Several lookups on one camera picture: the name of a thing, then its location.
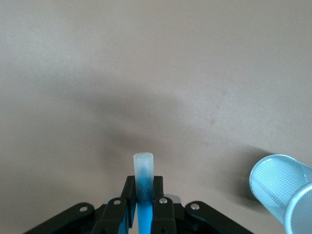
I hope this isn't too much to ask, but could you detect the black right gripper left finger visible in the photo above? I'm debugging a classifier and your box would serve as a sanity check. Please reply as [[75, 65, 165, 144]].
[[23, 175, 137, 234]]

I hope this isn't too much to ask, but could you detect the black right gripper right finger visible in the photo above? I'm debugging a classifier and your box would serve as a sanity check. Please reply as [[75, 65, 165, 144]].
[[149, 175, 256, 234]]

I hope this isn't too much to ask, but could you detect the blue marker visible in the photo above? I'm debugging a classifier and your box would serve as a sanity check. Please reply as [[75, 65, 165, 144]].
[[133, 153, 156, 234]]

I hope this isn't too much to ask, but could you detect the blue mesh cup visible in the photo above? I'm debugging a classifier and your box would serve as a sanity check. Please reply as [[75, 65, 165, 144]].
[[249, 153, 312, 234]]

